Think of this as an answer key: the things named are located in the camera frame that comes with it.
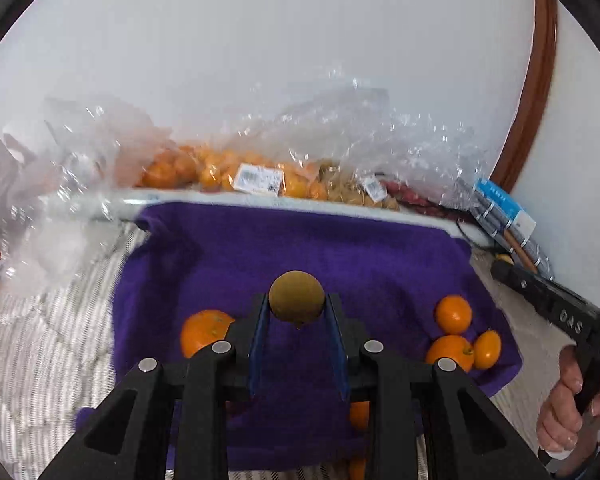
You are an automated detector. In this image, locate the purple towel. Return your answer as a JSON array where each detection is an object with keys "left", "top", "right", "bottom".
[{"left": 75, "top": 200, "right": 524, "bottom": 472}]

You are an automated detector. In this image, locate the blue tissue box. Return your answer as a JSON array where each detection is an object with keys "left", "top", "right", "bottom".
[{"left": 472, "top": 177, "right": 538, "bottom": 237}]

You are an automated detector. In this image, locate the plaid grey cloth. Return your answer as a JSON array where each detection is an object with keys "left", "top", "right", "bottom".
[{"left": 450, "top": 175, "right": 557, "bottom": 282}]

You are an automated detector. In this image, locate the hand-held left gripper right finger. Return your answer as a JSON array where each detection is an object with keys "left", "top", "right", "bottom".
[{"left": 325, "top": 292, "right": 551, "bottom": 480}]

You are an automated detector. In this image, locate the large orange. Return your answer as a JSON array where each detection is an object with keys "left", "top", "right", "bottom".
[{"left": 180, "top": 310, "right": 237, "bottom": 359}]

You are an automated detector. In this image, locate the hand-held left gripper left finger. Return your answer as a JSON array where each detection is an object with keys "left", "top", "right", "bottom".
[{"left": 37, "top": 292, "right": 272, "bottom": 480}]

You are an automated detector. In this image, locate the person's right hand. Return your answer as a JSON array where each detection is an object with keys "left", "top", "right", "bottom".
[{"left": 536, "top": 345, "right": 600, "bottom": 463}]

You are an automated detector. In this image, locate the clear bag of brown fruits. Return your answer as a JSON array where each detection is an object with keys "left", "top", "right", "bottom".
[{"left": 310, "top": 77, "right": 403, "bottom": 212}]

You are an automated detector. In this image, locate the striped bed quilt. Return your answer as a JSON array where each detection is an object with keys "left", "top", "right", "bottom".
[{"left": 0, "top": 220, "right": 578, "bottom": 480}]

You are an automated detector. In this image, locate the yellow-green round fruit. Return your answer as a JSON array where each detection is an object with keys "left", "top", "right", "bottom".
[{"left": 268, "top": 270, "right": 326, "bottom": 325}]

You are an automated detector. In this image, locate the crumpled clear plastic bag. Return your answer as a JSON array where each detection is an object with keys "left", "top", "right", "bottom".
[{"left": 0, "top": 92, "right": 177, "bottom": 281}]

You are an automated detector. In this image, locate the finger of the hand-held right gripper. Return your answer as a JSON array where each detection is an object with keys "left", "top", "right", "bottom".
[{"left": 490, "top": 260, "right": 538, "bottom": 303}]

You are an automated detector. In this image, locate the clear bag of oranges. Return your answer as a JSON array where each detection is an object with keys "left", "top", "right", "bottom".
[{"left": 135, "top": 80, "right": 331, "bottom": 202}]

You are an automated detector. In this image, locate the brown wooden door frame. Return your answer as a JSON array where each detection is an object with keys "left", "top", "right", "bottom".
[{"left": 490, "top": 0, "right": 561, "bottom": 197}]

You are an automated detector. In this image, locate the oval yellowish orange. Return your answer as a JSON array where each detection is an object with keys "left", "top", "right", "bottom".
[{"left": 473, "top": 329, "right": 502, "bottom": 371}]

